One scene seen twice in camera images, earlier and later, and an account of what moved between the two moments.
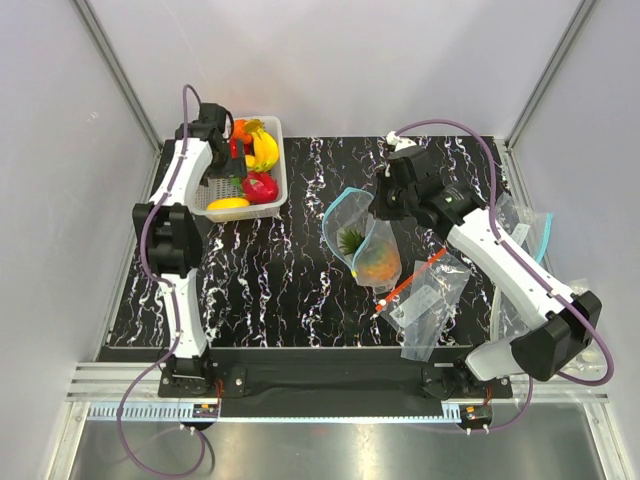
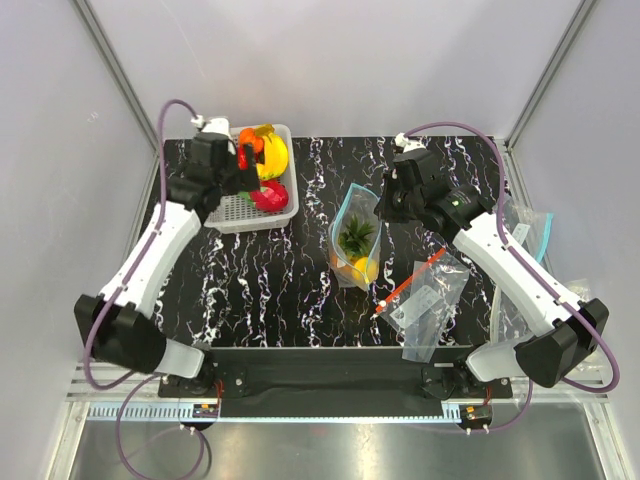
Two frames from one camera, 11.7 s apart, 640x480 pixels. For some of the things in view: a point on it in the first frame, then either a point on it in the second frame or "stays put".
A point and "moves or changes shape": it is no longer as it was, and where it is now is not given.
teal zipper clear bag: [369, 248] moves or changes shape
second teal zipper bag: [528, 229] stays put
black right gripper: [378, 208] stays put
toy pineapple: [376, 262] -> [352, 242]
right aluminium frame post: [504, 146] stays put
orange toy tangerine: [239, 132] -> [249, 135]
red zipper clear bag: [419, 307] stays put
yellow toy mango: [228, 203] -> [365, 270]
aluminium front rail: [121, 381] stays put
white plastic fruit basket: [232, 188] moves or changes shape
